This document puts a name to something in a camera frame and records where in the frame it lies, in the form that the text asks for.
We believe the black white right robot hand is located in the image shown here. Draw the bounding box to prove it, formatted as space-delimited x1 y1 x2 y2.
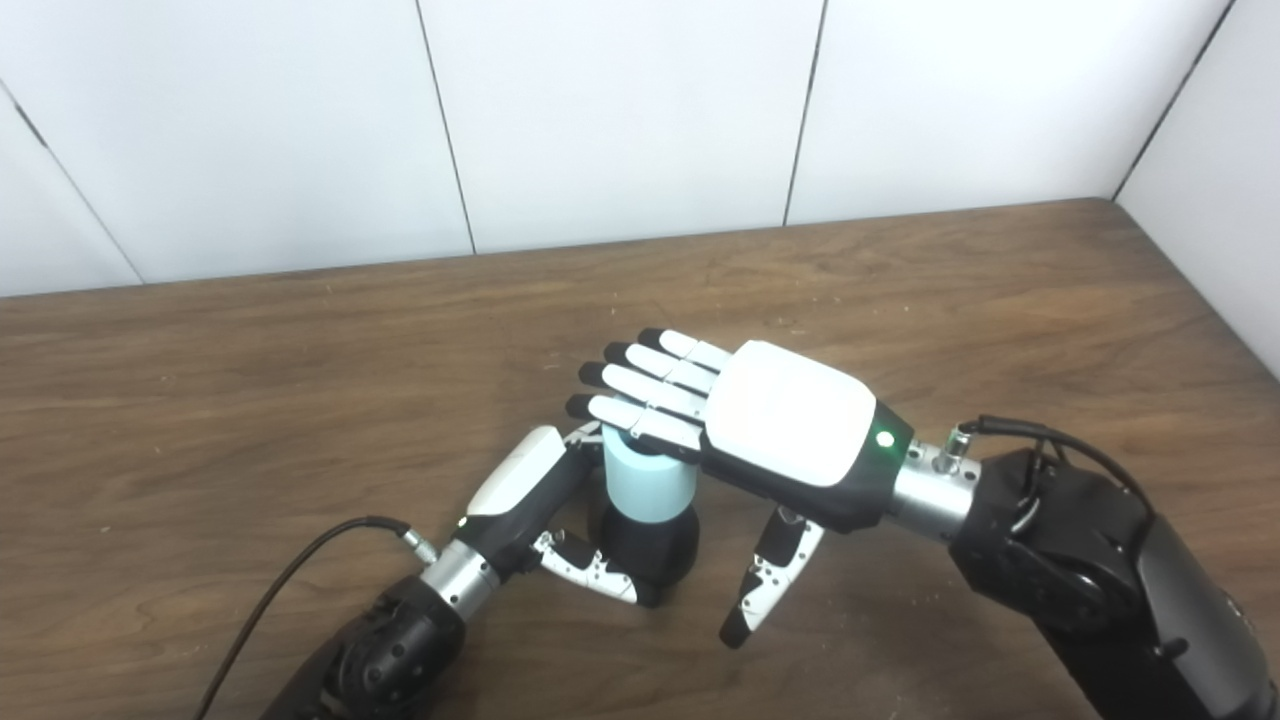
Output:
565 327 914 650

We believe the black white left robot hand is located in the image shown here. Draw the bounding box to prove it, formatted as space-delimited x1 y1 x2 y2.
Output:
452 420 663 609

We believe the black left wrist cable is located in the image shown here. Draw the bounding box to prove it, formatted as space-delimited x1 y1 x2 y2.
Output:
195 515 441 720

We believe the light-blue hose piece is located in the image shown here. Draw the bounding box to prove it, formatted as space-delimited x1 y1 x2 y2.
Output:
602 425 699 524

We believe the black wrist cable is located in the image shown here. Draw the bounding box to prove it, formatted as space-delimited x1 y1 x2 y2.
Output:
945 415 1156 521
195 515 441 720

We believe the black flared nozzle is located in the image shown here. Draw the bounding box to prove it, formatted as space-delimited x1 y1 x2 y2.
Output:
597 503 701 604

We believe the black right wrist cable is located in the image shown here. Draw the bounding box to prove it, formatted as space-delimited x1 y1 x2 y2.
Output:
945 415 1156 521

